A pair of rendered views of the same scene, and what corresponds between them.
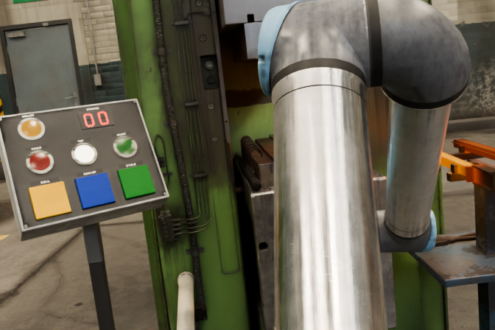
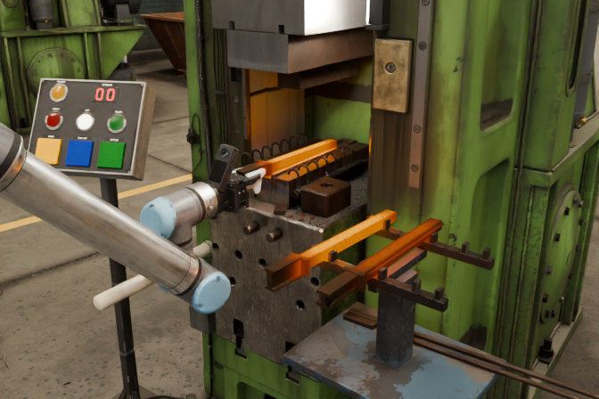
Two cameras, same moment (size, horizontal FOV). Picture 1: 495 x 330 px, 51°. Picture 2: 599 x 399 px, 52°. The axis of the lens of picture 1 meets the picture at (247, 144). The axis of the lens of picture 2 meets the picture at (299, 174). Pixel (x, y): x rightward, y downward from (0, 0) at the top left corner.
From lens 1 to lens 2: 131 cm
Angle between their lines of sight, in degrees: 42
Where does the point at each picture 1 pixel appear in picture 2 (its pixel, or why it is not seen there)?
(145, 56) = (190, 38)
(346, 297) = not seen: outside the picture
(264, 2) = (243, 11)
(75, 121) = (90, 93)
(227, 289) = not seen: hidden behind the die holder
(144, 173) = (118, 150)
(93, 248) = (104, 194)
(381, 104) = (389, 145)
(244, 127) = (332, 120)
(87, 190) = (72, 151)
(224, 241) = not seen: hidden behind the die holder
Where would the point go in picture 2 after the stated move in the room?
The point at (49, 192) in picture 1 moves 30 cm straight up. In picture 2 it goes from (48, 145) to (34, 41)
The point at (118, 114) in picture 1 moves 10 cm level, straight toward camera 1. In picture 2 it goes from (124, 93) to (99, 100)
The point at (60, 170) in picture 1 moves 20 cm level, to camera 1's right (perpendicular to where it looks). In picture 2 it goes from (64, 130) to (101, 142)
